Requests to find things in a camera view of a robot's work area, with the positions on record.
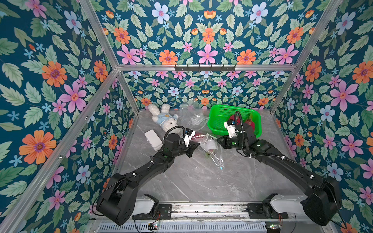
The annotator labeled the green plastic basket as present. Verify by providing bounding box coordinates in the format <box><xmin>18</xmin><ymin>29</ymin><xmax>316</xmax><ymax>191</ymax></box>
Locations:
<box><xmin>207</xmin><ymin>104</ymin><xmax>262</xmax><ymax>138</ymax></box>

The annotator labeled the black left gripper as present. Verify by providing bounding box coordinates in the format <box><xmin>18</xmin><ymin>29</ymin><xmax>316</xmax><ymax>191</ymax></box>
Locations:
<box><xmin>170</xmin><ymin>141</ymin><xmax>200</xmax><ymax>159</ymax></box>

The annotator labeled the black hook rail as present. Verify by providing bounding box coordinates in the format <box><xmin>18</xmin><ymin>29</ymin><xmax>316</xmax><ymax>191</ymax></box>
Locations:
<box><xmin>174</xmin><ymin>65</ymin><xmax>236</xmax><ymax>72</ymax></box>

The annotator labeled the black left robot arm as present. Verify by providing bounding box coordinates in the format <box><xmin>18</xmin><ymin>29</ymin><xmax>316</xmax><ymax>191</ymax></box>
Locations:
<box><xmin>96</xmin><ymin>133</ymin><xmax>200</xmax><ymax>226</ymax></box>

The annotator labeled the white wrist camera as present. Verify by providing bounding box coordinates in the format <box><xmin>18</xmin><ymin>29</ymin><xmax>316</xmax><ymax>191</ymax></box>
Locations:
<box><xmin>223</xmin><ymin>119</ymin><xmax>237</xmax><ymax>138</ymax></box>
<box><xmin>184</xmin><ymin>128</ymin><xmax>196</xmax><ymax>147</ymax></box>

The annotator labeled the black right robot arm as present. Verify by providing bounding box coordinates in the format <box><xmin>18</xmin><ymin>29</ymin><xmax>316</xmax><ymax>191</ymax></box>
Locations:
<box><xmin>217</xmin><ymin>120</ymin><xmax>342</xmax><ymax>226</ymax></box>

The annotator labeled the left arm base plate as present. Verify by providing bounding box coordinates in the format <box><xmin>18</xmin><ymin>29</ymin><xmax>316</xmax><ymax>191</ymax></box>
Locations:
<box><xmin>132</xmin><ymin>204</ymin><xmax>173</xmax><ymax>220</ymax></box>

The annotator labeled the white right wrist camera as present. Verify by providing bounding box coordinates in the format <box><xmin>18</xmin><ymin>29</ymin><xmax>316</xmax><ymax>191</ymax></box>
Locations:
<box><xmin>223</xmin><ymin>119</ymin><xmax>237</xmax><ymax>138</ymax></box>

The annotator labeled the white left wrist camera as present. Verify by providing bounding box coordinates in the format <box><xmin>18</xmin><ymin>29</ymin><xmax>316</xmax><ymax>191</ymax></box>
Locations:
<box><xmin>184</xmin><ymin>128</ymin><xmax>196</xmax><ymax>147</ymax></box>

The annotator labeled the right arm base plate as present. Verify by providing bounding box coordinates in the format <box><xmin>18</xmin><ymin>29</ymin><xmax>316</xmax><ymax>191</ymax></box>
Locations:
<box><xmin>245</xmin><ymin>203</ymin><xmax>288</xmax><ymax>219</ymax></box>

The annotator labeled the white plush bear toy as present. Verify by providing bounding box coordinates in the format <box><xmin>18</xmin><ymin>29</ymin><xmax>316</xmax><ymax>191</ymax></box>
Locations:
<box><xmin>148</xmin><ymin>104</ymin><xmax>179</xmax><ymax>132</ymax></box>

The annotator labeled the white rectangular box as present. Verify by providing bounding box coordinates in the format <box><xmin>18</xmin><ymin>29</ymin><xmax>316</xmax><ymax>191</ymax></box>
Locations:
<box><xmin>144</xmin><ymin>130</ymin><xmax>163</xmax><ymax>151</ymax></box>

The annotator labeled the clear zip-top bag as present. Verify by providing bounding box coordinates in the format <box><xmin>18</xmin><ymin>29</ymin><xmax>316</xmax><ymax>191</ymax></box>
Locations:
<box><xmin>193</xmin><ymin>134</ymin><xmax>224</xmax><ymax>170</ymax></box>
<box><xmin>178</xmin><ymin>102</ymin><xmax>209</xmax><ymax>133</ymax></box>

